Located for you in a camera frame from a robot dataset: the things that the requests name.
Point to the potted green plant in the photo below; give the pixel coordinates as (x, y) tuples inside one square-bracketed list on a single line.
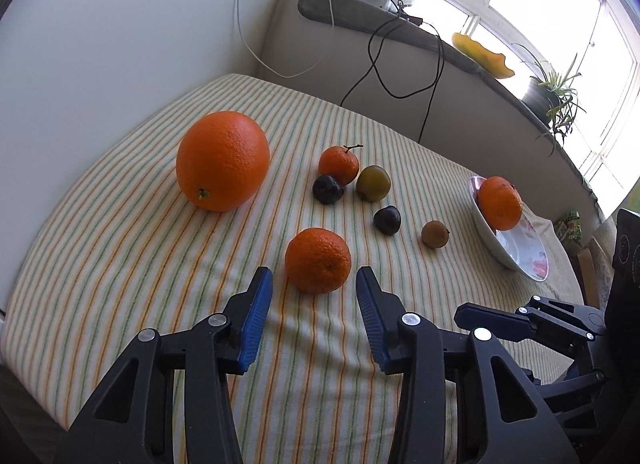
[(552, 98)]

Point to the dark plum left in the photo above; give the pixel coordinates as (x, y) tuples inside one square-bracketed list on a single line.
[(327, 190)]

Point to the striped tablecloth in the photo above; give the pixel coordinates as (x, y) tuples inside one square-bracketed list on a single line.
[(125, 250)]

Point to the large orange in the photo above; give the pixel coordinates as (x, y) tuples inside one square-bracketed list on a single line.
[(222, 161)]

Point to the dark plum right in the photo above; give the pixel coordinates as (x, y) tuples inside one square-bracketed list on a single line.
[(387, 220)]

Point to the dark window sill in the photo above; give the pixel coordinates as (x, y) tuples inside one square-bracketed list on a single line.
[(405, 78)]

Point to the white floral bowl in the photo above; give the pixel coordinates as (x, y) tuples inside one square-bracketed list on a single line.
[(519, 249)]

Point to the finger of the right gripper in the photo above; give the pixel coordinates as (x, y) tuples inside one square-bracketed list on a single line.
[(552, 318), (504, 325)]

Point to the mandarin in bowl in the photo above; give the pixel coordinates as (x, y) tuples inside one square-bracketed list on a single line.
[(500, 203)]

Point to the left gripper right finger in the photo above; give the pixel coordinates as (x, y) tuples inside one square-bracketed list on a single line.
[(501, 413)]

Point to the yellow dish on sill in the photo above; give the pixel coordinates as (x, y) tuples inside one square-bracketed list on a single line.
[(492, 62)]

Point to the small brown fruit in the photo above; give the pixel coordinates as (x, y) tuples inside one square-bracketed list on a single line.
[(435, 234)]

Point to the dark plum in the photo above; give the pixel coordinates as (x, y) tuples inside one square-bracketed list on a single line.
[(387, 220), (327, 190)]

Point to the medium mandarin orange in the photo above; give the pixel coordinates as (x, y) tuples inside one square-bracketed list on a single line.
[(317, 261)]

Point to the mandarin with stem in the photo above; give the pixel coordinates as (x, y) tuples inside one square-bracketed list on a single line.
[(340, 163)]

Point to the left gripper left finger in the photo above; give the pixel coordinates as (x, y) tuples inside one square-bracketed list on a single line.
[(128, 417)]

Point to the green-brown plum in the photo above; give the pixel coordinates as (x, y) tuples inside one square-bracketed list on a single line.
[(373, 184)]

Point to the green package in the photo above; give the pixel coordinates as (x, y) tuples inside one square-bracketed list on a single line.
[(568, 230)]

